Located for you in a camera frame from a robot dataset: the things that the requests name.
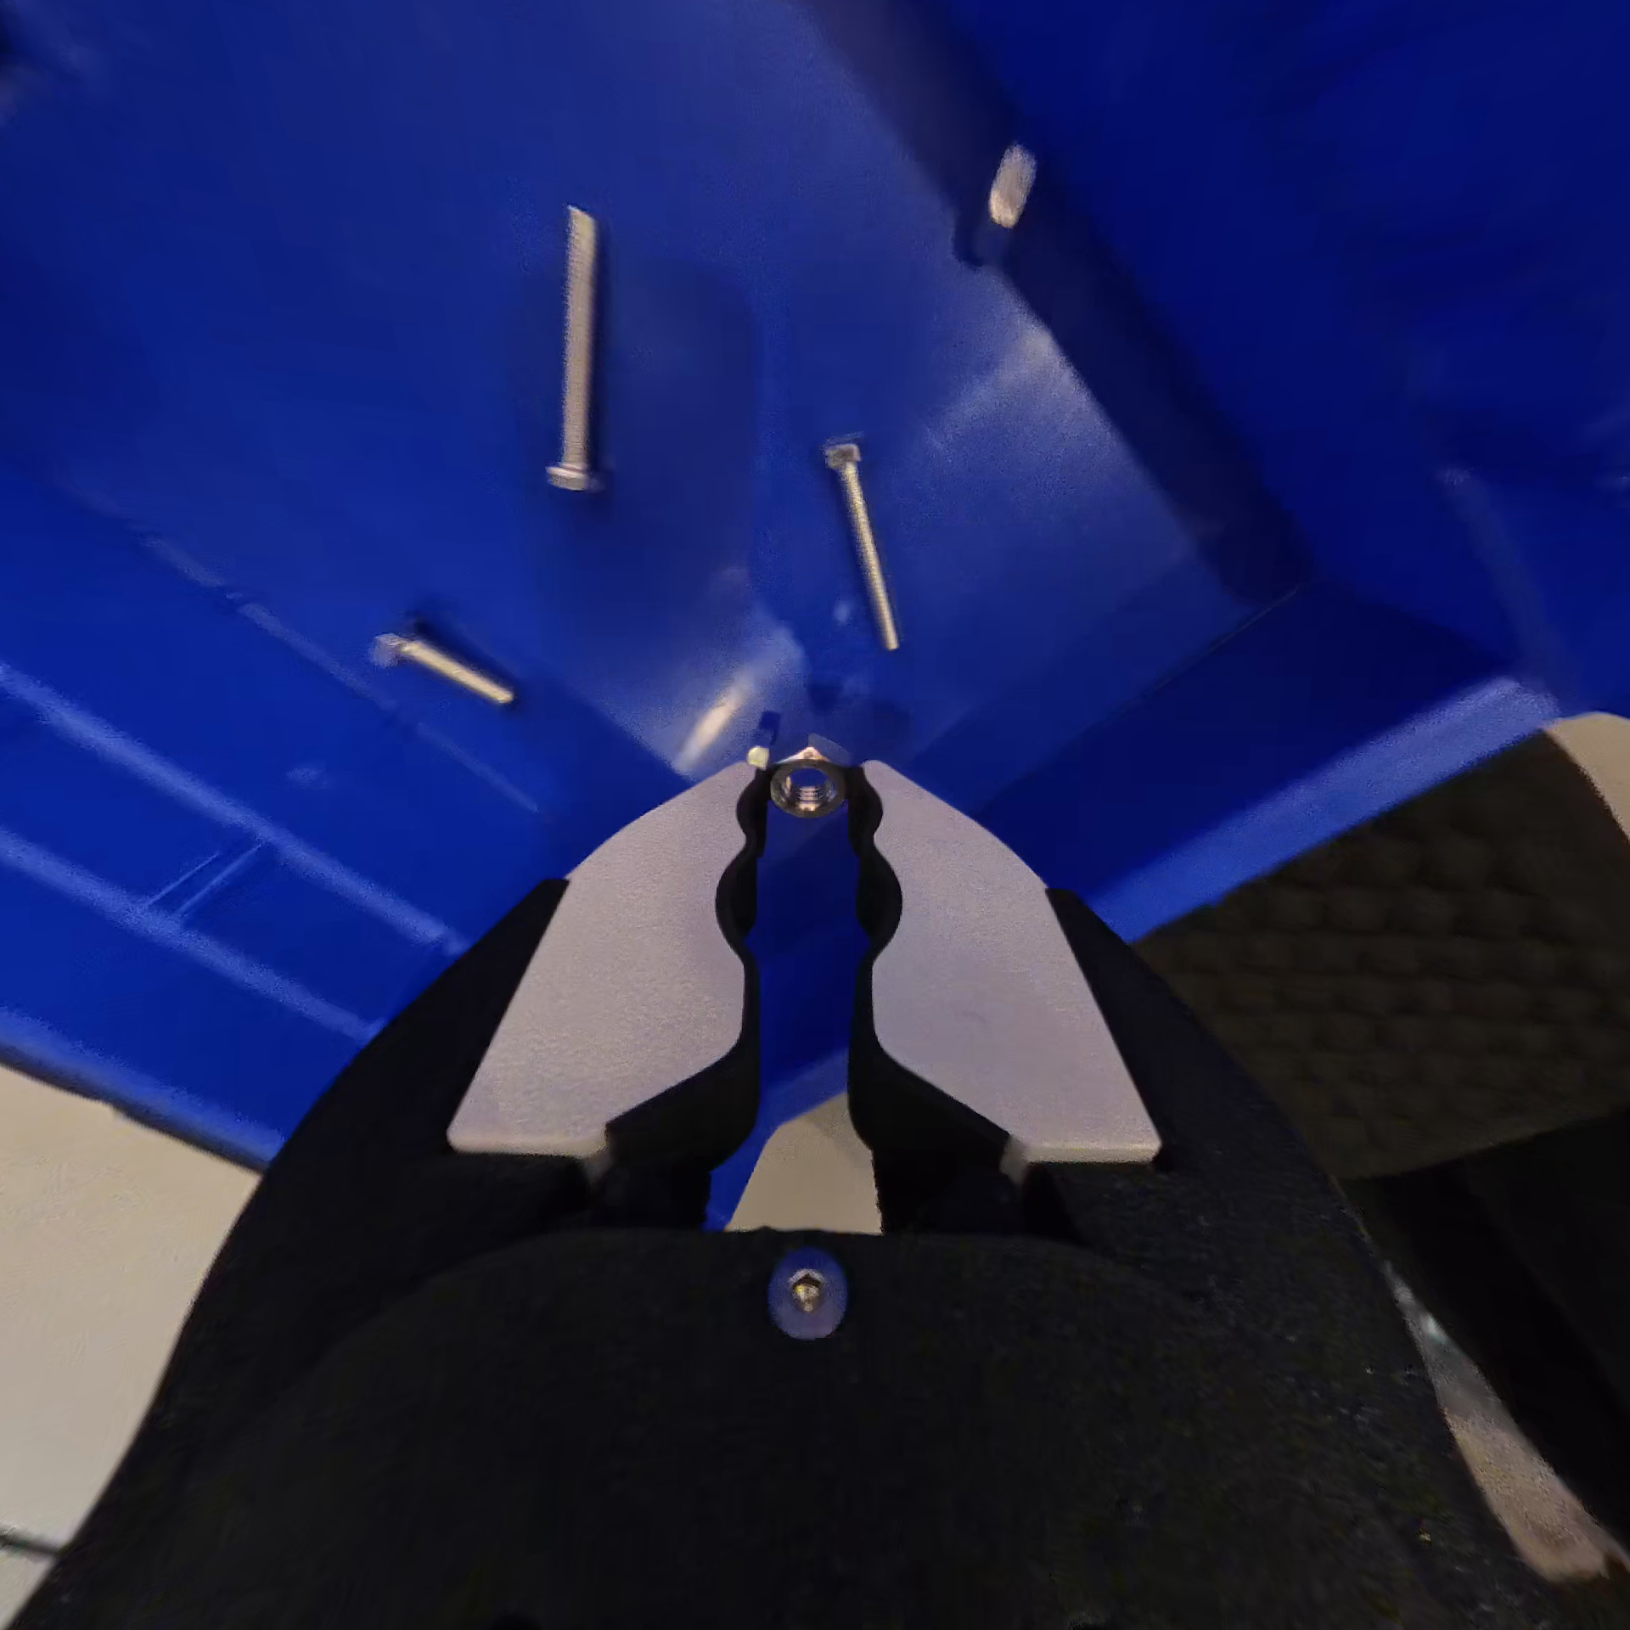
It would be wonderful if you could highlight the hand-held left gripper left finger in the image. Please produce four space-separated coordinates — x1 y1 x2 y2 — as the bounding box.
442 760 775 1232

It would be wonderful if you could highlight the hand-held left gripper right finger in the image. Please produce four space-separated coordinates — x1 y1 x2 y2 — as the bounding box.
842 760 1165 1232

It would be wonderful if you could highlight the steel hex nut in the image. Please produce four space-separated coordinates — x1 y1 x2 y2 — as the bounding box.
768 749 851 826

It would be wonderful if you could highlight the blue plastic bin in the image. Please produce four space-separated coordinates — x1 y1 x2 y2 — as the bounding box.
0 0 1630 1230

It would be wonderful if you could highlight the short steel bolt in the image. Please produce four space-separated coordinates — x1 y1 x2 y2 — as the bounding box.
366 628 519 707

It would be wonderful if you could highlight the thin steel bolt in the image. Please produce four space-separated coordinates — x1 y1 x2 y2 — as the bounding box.
822 435 903 654

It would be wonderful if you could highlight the long steel bolt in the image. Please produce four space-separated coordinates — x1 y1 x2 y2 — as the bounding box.
545 203 603 492

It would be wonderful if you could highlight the black round pad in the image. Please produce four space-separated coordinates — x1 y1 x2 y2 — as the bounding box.
1130 725 1630 1182

